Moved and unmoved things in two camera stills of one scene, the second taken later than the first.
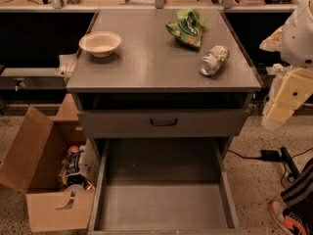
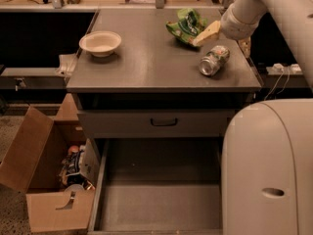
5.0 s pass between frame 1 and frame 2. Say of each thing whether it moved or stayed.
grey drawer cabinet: stayed
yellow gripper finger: moved
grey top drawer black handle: stayed
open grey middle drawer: stayed
